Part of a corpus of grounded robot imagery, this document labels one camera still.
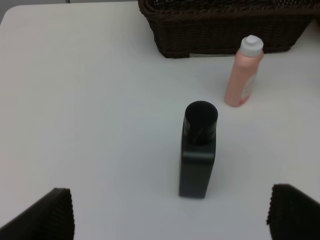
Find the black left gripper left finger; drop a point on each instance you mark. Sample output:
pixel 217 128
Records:
pixel 50 218

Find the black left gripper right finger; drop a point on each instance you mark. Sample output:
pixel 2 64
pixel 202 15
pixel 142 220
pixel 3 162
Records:
pixel 292 214

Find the dark green pump bottle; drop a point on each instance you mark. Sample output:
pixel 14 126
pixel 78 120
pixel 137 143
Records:
pixel 198 149

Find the pink bottle white cap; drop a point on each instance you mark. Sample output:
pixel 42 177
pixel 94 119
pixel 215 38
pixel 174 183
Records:
pixel 244 71

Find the dark brown wicker basket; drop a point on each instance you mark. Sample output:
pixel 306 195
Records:
pixel 217 27

